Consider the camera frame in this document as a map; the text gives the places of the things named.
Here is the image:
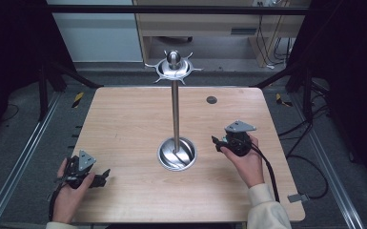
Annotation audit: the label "person's left hand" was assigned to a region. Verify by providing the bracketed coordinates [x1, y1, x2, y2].
[51, 157, 96, 224]

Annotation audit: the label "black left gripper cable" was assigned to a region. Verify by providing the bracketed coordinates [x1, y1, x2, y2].
[48, 181, 65, 222]

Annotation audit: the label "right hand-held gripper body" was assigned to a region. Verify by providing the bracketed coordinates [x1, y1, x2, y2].
[221, 119, 257, 157]

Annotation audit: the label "yellow black tape strip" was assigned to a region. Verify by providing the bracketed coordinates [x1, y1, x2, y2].
[71, 92, 86, 109]
[275, 93, 294, 108]

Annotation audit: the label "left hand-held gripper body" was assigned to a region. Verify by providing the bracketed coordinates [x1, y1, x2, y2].
[56, 150, 97, 190]

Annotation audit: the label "black floor cable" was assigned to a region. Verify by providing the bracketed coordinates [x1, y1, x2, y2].
[277, 104, 332, 200]

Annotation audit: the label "steel cup tree stand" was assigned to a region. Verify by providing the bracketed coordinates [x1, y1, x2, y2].
[144, 49, 204, 173]

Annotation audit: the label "white cabinet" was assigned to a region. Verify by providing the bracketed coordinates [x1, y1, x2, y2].
[46, 0, 144, 63]

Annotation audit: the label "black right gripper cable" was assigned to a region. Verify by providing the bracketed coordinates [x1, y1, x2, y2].
[249, 141, 281, 203]

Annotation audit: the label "aluminium floor rail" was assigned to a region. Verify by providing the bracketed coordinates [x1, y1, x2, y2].
[0, 92, 62, 229]
[290, 94, 366, 229]

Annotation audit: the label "wooden desk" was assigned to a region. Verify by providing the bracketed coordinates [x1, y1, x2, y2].
[71, 86, 306, 223]

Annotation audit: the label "black horizontal frame bar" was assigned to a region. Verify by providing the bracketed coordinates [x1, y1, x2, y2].
[46, 4, 311, 16]

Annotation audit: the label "person's right hand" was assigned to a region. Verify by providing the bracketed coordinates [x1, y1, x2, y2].
[219, 133, 266, 189]

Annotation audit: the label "black metal frame stand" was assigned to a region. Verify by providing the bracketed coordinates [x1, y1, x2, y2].
[37, 58, 104, 122]
[254, 61, 316, 123]

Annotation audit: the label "hanging black cables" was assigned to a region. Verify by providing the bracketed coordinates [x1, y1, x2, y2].
[255, 1, 295, 70]

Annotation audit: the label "grey cable clip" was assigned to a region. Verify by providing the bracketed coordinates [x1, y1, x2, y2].
[287, 193, 310, 203]

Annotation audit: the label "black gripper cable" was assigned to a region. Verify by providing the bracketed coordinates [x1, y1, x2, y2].
[48, 181, 65, 222]
[249, 141, 281, 203]

